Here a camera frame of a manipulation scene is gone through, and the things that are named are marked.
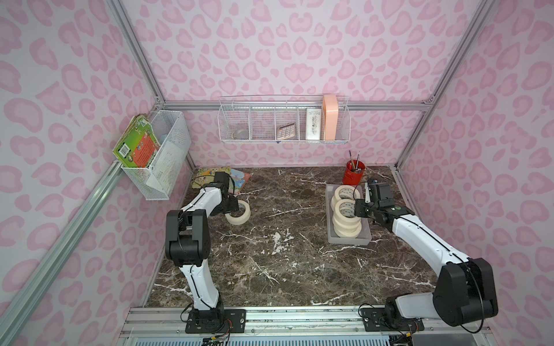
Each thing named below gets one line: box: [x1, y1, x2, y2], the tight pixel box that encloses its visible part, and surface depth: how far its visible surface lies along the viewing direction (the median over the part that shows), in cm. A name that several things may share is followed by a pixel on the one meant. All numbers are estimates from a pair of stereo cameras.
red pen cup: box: [342, 160, 366, 186], surface depth 109 cm
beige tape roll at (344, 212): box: [333, 198, 362, 225], surface depth 91 cm
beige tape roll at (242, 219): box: [225, 199, 252, 225], surface depth 100 cm
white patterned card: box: [305, 108, 322, 141], surface depth 95 cm
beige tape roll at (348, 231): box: [333, 224, 363, 239], surface depth 92 cm
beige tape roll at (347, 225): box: [331, 217, 363, 233], surface depth 91 cm
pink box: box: [322, 94, 339, 141], surface depth 84 cm
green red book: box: [112, 114, 161, 168], surface depth 73 cm
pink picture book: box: [230, 168, 252, 194], surface depth 116 cm
